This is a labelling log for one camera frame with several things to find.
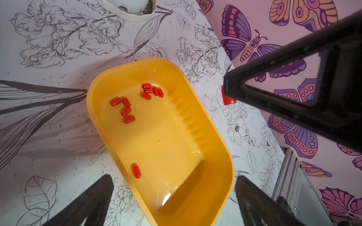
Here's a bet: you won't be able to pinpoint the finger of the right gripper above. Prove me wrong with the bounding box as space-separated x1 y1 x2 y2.
223 11 362 152

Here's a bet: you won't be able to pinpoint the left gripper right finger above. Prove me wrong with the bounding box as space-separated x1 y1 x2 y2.
235 176 303 226

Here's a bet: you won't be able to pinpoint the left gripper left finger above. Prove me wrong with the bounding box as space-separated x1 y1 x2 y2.
44 174 114 226

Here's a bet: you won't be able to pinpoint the red sleeves in tray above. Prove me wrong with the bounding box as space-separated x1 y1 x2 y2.
104 89 160 179

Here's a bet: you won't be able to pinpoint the yellow plastic tray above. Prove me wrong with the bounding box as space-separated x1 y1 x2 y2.
86 57 234 226

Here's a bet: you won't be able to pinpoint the white pot green plant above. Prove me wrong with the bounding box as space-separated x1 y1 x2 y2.
97 0 157 22

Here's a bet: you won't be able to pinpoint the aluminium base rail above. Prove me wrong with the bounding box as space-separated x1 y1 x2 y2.
271 148 333 226

